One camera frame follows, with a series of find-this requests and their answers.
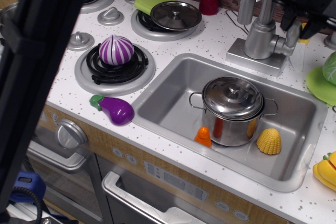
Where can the loose steel lid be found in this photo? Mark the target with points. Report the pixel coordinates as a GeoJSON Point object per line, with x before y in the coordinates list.
{"type": "Point", "coordinates": [175, 15]}

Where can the silver stove knob middle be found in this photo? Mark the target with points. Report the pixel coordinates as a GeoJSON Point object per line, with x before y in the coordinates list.
{"type": "Point", "coordinates": [110, 17]}

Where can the silver oven dial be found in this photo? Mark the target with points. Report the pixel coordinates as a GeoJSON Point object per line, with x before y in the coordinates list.
{"type": "Point", "coordinates": [69, 135]}

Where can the blue clamp with cable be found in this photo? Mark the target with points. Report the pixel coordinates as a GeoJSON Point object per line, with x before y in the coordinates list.
{"type": "Point", "coordinates": [29, 188]}

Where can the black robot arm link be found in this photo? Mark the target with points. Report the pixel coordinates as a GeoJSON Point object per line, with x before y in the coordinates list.
{"type": "Point", "coordinates": [35, 40]}

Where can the orange toy carrot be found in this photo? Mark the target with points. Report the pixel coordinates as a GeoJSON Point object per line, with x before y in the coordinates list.
{"type": "Point", "coordinates": [203, 137]}

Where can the yellow toy piece behind faucet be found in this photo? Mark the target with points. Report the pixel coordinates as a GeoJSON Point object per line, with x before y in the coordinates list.
{"type": "Point", "coordinates": [305, 41]}

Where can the yellow toy corn piece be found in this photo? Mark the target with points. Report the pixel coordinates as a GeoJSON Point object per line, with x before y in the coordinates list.
{"type": "Point", "coordinates": [269, 141]}

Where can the silver oven door handle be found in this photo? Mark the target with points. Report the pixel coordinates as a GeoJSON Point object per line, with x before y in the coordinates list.
{"type": "Point", "coordinates": [73, 164]}

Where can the silver toy faucet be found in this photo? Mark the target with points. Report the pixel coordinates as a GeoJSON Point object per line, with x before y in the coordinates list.
{"type": "Point", "coordinates": [262, 50]}

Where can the yellow toy banana bunch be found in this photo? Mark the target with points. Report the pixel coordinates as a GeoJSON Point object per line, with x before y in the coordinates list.
{"type": "Point", "coordinates": [324, 171]}

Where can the black stove burner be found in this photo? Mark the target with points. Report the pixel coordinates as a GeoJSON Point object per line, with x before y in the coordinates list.
{"type": "Point", "coordinates": [97, 77]}
{"type": "Point", "coordinates": [143, 26]}

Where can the front black stove burner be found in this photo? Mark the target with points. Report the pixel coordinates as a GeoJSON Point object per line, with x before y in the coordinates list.
{"type": "Point", "coordinates": [97, 77]}

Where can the green plate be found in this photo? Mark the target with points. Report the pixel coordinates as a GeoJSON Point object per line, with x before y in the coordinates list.
{"type": "Point", "coordinates": [320, 87]}

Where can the red toy cup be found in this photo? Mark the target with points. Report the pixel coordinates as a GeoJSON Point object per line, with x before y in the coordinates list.
{"type": "Point", "coordinates": [209, 7]}

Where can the steel bowl on burner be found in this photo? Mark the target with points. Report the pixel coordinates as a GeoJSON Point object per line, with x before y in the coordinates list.
{"type": "Point", "coordinates": [6, 14]}

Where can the grey toy sink basin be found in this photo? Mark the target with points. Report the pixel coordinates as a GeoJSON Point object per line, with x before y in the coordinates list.
{"type": "Point", "coordinates": [259, 128]}

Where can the purple white toy onion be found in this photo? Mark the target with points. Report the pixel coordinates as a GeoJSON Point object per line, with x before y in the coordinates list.
{"type": "Point", "coordinates": [116, 50]}

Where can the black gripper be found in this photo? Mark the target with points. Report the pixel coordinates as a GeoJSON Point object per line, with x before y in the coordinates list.
{"type": "Point", "coordinates": [318, 12]}

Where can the silver dishwasher handle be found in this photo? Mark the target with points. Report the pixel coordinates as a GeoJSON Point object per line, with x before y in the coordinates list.
{"type": "Point", "coordinates": [144, 210]}

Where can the silver stove knob front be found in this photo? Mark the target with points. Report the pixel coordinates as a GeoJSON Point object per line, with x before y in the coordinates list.
{"type": "Point", "coordinates": [80, 41]}

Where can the thin wire rack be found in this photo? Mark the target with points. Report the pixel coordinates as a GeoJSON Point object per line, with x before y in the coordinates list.
{"type": "Point", "coordinates": [233, 16]}

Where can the green toy cabbage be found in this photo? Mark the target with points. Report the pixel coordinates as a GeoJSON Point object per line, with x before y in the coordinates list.
{"type": "Point", "coordinates": [328, 69]}

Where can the stainless steel pot lid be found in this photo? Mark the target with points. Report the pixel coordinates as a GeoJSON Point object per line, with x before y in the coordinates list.
{"type": "Point", "coordinates": [232, 98]}

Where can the purple toy eggplant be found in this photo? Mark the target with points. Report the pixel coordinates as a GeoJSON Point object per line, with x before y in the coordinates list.
{"type": "Point", "coordinates": [119, 111]}

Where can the silver faucet lever handle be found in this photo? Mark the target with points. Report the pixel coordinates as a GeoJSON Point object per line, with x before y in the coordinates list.
{"type": "Point", "coordinates": [293, 33]}

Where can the rear black stove burner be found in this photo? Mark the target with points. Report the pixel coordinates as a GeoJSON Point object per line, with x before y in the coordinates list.
{"type": "Point", "coordinates": [143, 26]}

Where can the green toy cutting board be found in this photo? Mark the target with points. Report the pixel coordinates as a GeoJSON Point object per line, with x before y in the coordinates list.
{"type": "Point", "coordinates": [146, 6]}

